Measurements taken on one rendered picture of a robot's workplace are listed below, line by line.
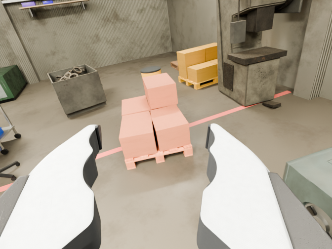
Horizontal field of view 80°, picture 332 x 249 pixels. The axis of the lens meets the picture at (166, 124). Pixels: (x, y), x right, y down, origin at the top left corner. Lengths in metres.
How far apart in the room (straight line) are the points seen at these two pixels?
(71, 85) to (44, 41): 4.25
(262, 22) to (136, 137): 2.42
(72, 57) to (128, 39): 2.14
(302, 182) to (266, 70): 3.10
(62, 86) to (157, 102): 2.04
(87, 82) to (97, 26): 4.24
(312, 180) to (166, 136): 1.91
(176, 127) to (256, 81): 1.74
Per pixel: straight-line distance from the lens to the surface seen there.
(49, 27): 8.23
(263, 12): 3.47
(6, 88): 6.81
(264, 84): 3.69
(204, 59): 4.96
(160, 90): 2.71
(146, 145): 2.37
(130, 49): 8.45
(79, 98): 4.26
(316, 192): 0.59
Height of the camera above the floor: 1.64
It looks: 30 degrees down
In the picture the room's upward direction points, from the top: 9 degrees counter-clockwise
